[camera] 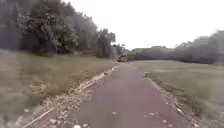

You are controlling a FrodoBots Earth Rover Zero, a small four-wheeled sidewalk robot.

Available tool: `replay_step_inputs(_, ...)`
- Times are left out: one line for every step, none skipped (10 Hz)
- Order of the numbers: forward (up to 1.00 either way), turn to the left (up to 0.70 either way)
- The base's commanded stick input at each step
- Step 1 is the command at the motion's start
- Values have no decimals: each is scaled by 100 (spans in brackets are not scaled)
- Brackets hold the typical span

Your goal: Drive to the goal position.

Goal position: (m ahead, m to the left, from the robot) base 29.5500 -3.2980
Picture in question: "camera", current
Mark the distant row of trees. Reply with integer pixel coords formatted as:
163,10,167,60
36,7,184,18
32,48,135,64
131,29,224,66

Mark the grey asphalt path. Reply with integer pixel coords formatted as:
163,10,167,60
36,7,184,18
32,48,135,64
30,62,202,128

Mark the dense wood of trees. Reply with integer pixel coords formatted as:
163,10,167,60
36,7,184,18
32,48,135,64
0,0,128,60

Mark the flat grass field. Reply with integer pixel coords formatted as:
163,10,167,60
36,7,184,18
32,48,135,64
128,59,224,128

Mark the grass slope beside wood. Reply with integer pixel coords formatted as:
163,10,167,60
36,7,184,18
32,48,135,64
0,49,118,128

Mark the pale gravel strip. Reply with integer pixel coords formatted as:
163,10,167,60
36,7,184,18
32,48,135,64
21,64,121,128

